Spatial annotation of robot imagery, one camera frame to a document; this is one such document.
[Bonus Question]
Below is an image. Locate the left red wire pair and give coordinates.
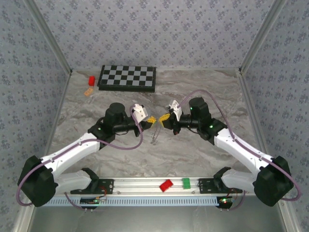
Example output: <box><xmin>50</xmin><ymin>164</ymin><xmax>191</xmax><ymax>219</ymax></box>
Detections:
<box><xmin>98</xmin><ymin>185</ymin><xmax>108</xmax><ymax>202</ymax></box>

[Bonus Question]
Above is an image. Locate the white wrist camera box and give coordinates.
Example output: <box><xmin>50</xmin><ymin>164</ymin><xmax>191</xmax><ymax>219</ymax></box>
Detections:
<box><xmin>166</xmin><ymin>99</ymin><xmax>183</xmax><ymax>121</ymax></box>
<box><xmin>130</xmin><ymin>103</ymin><xmax>148</xmax><ymax>123</ymax></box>

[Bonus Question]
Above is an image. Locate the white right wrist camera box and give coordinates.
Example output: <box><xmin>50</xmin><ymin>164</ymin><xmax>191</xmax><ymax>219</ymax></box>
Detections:
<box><xmin>166</xmin><ymin>99</ymin><xmax>183</xmax><ymax>121</ymax></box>

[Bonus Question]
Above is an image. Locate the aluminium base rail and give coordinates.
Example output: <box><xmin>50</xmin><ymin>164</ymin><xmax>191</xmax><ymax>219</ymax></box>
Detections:
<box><xmin>26</xmin><ymin>177</ymin><xmax>289</xmax><ymax>195</ymax></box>

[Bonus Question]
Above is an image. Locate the aluminium table edge rail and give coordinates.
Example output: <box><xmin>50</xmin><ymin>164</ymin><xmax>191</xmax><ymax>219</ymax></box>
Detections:
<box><xmin>238</xmin><ymin>70</ymin><xmax>276</xmax><ymax>176</ymax></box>
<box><xmin>38</xmin><ymin>71</ymin><xmax>73</xmax><ymax>177</ymax></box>

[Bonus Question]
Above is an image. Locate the red wire pair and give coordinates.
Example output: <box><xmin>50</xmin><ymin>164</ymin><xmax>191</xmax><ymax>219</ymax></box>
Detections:
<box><xmin>98</xmin><ymin>185</ymin><xmax>108</xmax><ymax>202</ymax></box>
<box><xmin>228</xmin><ymin>187</ymin><xmax>243</xmax><ymax>201</ymax></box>

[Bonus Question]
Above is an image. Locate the large perforated metal keyring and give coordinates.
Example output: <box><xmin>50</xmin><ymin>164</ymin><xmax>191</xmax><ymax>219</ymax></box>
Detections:
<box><xmin>149</xmin><ymin>122</ymin><xmax>163</xmax><ymax>145</ymax></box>

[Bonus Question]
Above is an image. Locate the black grey chessboard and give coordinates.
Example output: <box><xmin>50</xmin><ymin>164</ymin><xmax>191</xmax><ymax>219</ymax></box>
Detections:
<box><xmin>97</xmin><ymin>64</ymin><xmax>157</xmax><ymax>93</ymax></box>

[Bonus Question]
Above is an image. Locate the left small circuit board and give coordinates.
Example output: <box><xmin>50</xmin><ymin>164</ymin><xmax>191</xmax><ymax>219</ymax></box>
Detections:
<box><xmin>80</xmin><ymin>197</ymin><xmax>107</xmax><ymax>205</ymax></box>

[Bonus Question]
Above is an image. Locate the right red wire pair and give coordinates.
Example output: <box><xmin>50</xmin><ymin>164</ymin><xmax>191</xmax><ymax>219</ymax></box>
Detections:
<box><xmin>228</xmin><ymin>187</ymin><xmax>243</xmax><ymax>201</ymax></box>

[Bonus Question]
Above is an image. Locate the right small circuit board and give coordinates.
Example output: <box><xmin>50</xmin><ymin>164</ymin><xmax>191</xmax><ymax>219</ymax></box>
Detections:
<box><xmin>217</xmin><ymin>196</ymin><xmax>234</xmax><ymax>205</ymax></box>

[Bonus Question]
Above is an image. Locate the aluminium frame post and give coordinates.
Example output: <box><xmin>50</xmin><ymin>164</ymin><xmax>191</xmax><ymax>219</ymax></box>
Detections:
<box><xmin>239</xmin><ymin>0</ymin><xmax>288</xmax><ymax>74</ymax></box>
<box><xmin>24</xmin><ymin>0</ymin><xmax>73</xmax><ymax>74</ymax></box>

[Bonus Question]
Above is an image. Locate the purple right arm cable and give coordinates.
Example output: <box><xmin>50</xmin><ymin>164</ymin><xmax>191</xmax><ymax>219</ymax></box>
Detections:
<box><xmin>178</xmin><ymin>89</ymin><xmax>302</xmax><ymax>211</ymax></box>

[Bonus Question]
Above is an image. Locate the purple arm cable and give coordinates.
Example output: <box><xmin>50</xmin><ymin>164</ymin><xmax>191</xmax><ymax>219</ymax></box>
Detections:
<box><xmin>178</xmin><ymin>89</ymin><xmax>302</xmax><ymax>211</ymax></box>
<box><xmin>15</xmin><ymin>105</ymin><xmax>144</xmax><ymax>212</ymax></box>

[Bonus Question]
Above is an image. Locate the slotted pale blue cable duct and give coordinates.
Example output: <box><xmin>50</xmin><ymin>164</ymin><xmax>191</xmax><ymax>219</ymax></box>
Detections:
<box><xmin>43</xmin><ymin>196</ymin><xmax>222</xmax><ymax>207</ymax></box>

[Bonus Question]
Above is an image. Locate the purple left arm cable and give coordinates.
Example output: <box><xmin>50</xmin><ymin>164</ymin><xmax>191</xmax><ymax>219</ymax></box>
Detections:
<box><xmin>15</xmin><ymin>105</ymin><xmax>144</xmax><ymax>212</ymax></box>

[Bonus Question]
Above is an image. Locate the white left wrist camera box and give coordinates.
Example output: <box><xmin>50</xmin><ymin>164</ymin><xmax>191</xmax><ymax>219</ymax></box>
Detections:
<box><xmin>130</xmin><ymin>103</ymin><xmax>148</xmax><ymax>123</ymax></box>

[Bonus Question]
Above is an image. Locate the small circuit board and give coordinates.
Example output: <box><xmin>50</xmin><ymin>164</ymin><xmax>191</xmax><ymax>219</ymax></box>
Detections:
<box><xmin>217</xmin><ymin>196</ymin><xmax>234</xmax><ymax>205</ymax></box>
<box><xmin>80</xmin><ymin>197</ymin><xmax>107</xmax><ymax>205</ymax></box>

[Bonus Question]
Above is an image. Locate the red toy brick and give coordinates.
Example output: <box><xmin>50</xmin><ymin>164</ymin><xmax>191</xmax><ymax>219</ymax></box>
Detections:
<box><xmin>159</xmin><ymin>179</ymin><xmax>174</xmax><ymax>193</ymax></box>

